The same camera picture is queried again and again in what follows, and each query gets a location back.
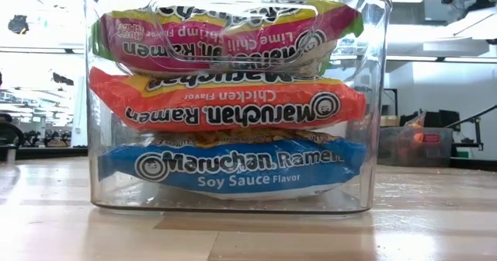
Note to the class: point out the black door frame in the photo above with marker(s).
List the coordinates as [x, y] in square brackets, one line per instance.
[395, 101]

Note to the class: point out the orange chicken ramen packet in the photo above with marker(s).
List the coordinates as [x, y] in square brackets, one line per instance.
[233, 105]

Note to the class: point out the blue soy sauce ramen packet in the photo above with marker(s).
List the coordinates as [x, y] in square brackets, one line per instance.
[233, 171]

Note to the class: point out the clear plastic bin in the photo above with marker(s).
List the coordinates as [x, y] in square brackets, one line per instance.
[376, 98]

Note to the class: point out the lime chili shrimp ramen packet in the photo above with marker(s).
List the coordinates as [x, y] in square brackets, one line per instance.
[194, 39]

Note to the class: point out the gray translucent plastic bin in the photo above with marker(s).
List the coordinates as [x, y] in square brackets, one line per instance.
[396, 148]

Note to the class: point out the dark monitor row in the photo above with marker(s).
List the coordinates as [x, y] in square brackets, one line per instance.
[442, 118]

